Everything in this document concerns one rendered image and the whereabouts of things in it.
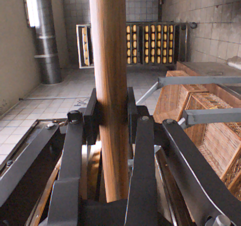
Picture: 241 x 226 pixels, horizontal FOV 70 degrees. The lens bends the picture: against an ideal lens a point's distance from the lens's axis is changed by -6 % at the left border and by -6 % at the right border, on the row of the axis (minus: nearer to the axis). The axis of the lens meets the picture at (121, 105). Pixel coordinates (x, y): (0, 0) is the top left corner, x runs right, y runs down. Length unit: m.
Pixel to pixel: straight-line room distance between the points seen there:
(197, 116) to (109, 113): 0.55
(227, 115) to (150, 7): 4.72
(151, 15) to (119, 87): 5.12
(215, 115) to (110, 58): 0.60
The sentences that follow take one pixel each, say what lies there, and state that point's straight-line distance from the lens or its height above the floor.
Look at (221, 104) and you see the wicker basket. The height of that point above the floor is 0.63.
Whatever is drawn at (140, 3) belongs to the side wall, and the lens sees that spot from 5.26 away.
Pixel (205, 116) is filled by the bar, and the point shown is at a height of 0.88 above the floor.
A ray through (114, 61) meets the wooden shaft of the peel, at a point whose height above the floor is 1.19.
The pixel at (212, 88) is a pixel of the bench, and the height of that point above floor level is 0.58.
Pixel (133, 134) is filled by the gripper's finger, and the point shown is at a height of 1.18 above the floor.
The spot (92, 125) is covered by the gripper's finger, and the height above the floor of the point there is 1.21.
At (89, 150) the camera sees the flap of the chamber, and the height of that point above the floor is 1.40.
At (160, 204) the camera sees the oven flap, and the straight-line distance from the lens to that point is 1.11.
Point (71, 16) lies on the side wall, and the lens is 5.33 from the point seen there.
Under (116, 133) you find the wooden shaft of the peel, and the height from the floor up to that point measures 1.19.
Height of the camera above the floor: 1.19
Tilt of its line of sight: 1 degrees down
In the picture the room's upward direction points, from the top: 92 degrees counter-clockwise
